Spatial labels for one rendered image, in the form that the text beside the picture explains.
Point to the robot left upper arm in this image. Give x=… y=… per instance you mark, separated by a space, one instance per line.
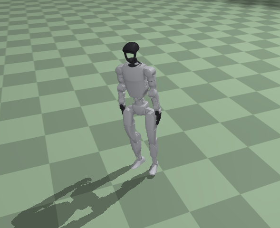
x=150 y=72

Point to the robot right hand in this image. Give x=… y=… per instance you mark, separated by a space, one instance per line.
x=122 y=108

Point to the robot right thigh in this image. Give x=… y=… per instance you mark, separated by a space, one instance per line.
x=129 y=124

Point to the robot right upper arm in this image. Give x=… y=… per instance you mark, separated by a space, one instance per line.
x=121 y=86

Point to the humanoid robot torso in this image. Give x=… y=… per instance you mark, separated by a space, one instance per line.
x=137 y=86

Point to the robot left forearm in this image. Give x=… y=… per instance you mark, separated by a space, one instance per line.
x=155 y=101

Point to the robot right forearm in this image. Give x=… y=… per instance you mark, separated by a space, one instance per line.
x=121 y=98

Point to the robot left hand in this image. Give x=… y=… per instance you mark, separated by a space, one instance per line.
x=158 y=117

